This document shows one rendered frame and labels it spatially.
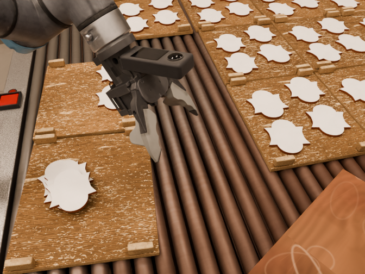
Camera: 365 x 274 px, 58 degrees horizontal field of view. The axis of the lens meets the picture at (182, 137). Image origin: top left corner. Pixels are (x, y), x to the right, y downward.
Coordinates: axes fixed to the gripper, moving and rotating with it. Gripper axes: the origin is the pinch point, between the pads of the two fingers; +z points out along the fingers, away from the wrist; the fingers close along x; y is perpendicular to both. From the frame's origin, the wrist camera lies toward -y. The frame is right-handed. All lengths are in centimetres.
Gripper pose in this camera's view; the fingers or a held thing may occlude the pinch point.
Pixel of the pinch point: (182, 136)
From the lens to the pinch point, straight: 60.8
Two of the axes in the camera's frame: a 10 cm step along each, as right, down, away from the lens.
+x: -4.9, 5.8, -6.5
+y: -7.2, 1.6, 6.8
